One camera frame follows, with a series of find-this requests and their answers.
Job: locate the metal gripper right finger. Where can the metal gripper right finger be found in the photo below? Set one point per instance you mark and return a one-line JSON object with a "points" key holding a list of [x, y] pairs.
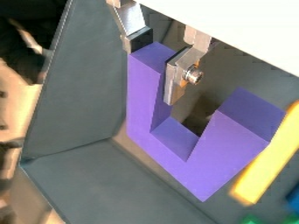
{"points": [[183, 65]]}

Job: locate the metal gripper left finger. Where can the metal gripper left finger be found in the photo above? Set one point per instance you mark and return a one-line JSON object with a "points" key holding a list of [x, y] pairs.
{"points": [[136, 35]]}

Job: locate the purple U-shaped block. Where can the purple U-shaped block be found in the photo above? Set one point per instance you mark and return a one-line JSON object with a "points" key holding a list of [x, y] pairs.
{"points": [[201, 161]]}

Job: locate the yellow long bar block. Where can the yellow long bar block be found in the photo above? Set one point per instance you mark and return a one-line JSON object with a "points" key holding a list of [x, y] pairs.
{"points": [[260, 173]]}

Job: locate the blue U-shaped block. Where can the blue U-shaped block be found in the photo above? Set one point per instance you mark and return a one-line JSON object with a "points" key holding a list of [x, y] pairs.
{"points": [[292, 199]]}

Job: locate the green U-shaped block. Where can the green U-shaped block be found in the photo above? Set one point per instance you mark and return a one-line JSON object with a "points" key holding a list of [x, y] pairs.
{"points": [[291, 219]]}

